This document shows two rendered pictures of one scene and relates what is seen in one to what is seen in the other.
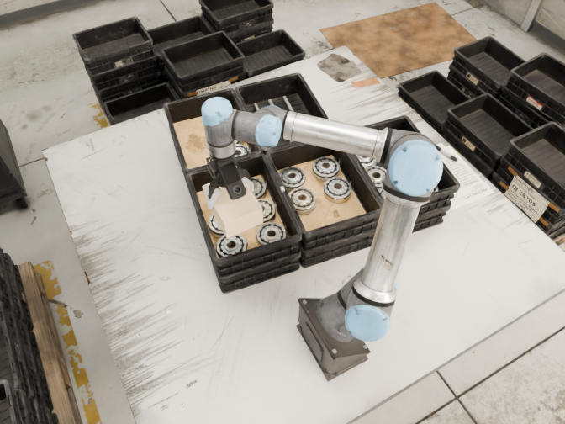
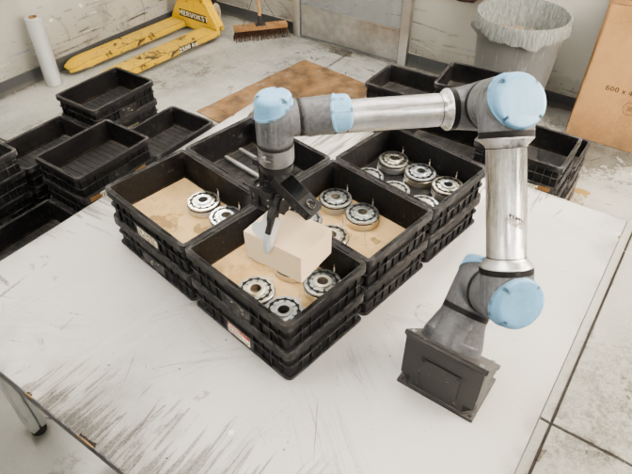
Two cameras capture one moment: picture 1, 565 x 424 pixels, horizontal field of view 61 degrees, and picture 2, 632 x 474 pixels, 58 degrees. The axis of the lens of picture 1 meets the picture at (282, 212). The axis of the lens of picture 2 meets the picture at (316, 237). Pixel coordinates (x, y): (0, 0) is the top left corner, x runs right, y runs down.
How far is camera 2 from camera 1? 59 cm
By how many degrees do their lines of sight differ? 21
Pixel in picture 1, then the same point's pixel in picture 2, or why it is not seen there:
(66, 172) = not seen: outside the picture
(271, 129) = (347, 104)
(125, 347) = not seen: outside the picture
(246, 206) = (312, 233)
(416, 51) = not seen: hidden behind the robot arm
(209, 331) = (299, 432)
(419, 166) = (524, 93)
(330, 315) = (452, 331)
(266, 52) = (161, 136)
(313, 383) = (456, 433)
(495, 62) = (405, 87)
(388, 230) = (509, 181)
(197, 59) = (83, 159)
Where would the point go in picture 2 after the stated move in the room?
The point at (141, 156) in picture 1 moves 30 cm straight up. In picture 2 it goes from (84, 270) to (55, 194)
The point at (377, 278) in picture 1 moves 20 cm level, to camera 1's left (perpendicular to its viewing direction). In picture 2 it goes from (512, 244) to (434, 275)
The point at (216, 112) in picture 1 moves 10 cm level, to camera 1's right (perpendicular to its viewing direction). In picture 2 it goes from (279, 99) to (327, 87)
